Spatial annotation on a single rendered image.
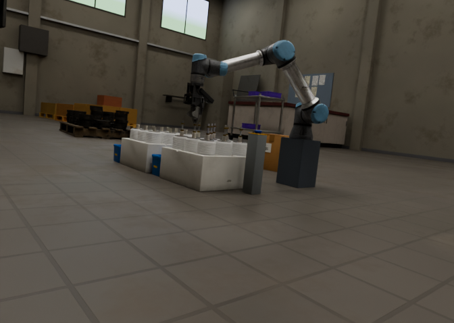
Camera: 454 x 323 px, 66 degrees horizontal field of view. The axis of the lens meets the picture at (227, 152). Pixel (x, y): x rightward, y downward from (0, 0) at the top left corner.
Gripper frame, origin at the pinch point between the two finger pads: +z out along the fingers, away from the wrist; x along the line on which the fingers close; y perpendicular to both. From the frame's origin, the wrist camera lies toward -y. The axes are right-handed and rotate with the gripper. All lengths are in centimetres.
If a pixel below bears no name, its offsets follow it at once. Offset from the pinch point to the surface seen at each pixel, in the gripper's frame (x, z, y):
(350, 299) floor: 116, 34, 53
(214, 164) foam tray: 19.6, 20.8, 2.2
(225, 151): 16.8, 14.1, -7.6
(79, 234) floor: 51, 35, 84
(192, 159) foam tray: 10.2, 19.4, 9.2
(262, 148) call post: 34.2, 10.6, -16.8
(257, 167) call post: 34.0, 20.5, -14.9
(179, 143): -8.6, 13.4, 3.3
